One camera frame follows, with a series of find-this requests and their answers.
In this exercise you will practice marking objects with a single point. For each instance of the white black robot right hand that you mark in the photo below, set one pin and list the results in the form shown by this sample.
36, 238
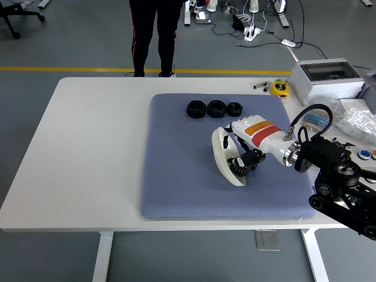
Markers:
264, 135

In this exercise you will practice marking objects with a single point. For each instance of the large black gear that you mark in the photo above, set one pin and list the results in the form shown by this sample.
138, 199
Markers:
239, 172

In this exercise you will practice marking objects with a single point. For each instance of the white square dish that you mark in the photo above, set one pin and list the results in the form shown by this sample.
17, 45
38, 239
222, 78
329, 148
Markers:
218, 152

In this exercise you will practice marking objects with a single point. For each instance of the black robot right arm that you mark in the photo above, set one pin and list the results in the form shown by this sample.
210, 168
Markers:
329, 149

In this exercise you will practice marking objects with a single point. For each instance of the small black hex nut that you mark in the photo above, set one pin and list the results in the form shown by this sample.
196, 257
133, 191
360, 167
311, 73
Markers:
234, 109

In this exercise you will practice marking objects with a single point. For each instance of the large black hex nut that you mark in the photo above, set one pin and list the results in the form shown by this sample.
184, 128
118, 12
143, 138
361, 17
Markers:
216, 109
196, 109

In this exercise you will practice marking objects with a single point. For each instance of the white flat box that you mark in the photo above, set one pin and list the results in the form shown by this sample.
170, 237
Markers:
355, 103

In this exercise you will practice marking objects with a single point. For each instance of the white button control box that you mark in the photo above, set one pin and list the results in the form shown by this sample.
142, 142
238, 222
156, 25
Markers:
365, 153

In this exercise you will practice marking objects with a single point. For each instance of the yellow tape measure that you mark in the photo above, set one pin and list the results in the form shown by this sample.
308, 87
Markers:
279, 88

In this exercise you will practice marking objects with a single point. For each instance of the purple white label card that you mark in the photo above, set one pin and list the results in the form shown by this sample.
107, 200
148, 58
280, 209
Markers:
312, 174

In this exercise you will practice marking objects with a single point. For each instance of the clear plastic parts bag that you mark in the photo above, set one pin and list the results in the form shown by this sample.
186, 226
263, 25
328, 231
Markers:
337, 107

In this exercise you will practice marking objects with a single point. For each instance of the bubble wrap bag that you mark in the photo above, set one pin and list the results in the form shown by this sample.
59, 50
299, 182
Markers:
358, 123

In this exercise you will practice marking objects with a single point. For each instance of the white power adapter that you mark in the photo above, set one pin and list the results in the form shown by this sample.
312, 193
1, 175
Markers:
288, 43

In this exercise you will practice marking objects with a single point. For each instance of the white power strip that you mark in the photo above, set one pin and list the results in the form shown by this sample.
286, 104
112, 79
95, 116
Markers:
252, 33

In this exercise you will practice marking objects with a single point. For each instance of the blue-grey textured mat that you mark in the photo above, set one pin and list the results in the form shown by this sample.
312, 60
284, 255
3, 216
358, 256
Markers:
176, 191

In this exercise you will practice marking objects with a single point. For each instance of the metal floor plate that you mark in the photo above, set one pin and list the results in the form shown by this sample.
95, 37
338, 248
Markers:
267, 240

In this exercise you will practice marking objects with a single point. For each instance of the black charger block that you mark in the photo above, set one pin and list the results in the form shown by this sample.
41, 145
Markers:
237, 23

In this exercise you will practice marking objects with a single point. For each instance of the grey case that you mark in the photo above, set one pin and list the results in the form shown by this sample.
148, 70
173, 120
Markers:
368, 85

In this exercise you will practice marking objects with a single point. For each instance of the white desk leg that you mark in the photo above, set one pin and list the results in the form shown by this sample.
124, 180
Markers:
187, 17
282, 17

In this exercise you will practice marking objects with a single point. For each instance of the person's foot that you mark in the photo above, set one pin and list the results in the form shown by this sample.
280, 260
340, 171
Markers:
253, 6
212, 5

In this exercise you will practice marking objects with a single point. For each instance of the white table leg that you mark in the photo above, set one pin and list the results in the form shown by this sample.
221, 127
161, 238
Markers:
102, 255
315, 255

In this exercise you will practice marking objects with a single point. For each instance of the small grey device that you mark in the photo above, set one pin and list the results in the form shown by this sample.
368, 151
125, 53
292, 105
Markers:
226, 8

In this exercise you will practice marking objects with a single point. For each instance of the person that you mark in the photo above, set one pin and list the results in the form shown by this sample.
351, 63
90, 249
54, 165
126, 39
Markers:
141, 29

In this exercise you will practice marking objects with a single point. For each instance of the white table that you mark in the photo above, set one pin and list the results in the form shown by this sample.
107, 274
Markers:
88, 147

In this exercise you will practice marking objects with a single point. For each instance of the black office chair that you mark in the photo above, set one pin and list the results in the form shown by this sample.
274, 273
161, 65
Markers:
11, 13

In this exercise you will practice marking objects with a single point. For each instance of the grey electrical enclosure box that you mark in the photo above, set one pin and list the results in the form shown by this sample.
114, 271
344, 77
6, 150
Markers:
332, 85

